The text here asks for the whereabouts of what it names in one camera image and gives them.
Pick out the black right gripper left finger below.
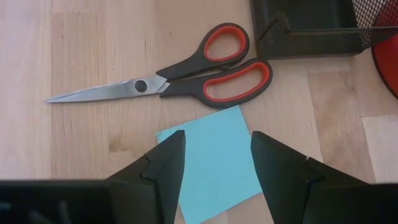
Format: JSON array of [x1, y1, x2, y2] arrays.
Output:
[[107, 130, 187, 224]]

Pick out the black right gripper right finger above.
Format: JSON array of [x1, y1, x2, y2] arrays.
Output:
[[251, 131, 369, 224]]

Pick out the blue sticky note pad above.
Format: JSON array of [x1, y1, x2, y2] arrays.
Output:
[[155, 105, 264, 224]]

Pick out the red and black scissors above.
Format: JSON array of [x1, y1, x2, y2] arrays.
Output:
[[44, 22, 274, 110]]

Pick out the black mesh desk organizer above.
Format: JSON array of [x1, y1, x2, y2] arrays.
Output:
[[249, 0, 398, 60]]

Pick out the red desk lamp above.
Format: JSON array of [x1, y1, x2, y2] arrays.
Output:
[[371, 0, 398, 100]]

